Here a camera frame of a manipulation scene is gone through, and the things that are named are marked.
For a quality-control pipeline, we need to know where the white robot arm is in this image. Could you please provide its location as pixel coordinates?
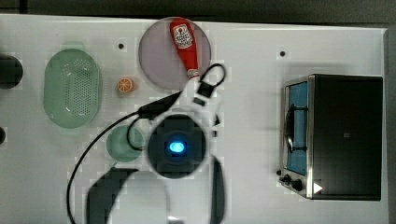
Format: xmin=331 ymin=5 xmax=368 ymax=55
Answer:
xmin=84 ymin=80 xmax=226 ymax=224

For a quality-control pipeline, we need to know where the green mug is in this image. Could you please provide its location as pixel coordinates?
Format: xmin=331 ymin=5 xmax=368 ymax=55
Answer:
xmin=106 ymin=125 xmax=146 ymax=169

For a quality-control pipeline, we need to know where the lilac round plate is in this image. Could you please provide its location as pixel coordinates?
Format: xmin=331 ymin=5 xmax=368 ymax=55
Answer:
xmin=138 ymin=17 xmax=211 ymax=91

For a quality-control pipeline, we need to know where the orange slice toy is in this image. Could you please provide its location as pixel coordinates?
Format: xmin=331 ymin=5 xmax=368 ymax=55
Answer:
xmin=117 ymin=77 xmax=134 ymax=93

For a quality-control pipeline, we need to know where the red plush ketchup bottle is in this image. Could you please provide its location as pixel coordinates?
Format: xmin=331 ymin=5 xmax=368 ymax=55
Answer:
xmin=169 ymin=18 xmax=199 ymax=79

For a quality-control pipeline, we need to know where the green perforated colander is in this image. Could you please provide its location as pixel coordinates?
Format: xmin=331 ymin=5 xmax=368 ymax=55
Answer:
xmin=43 ymin=42 xmax=102 ymax=131

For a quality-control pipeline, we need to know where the silver toaster oven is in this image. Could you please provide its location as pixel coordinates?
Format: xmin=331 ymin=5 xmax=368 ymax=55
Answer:
xmin=276 ymin=74 xmax=384 ymax=201

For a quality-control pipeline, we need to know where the black round pot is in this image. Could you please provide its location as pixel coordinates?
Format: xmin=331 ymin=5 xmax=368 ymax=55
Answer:
xmin=0 ymin=55 xmax=23 ymax=90

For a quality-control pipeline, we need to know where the black round container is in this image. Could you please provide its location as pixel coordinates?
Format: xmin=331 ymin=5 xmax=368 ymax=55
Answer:
xmin=0 ymin=127 xmax=6 ymax=145

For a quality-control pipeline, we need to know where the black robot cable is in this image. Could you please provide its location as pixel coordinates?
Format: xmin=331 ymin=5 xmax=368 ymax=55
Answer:
xmin=65 ymin=91 xmax=183 ymax=224

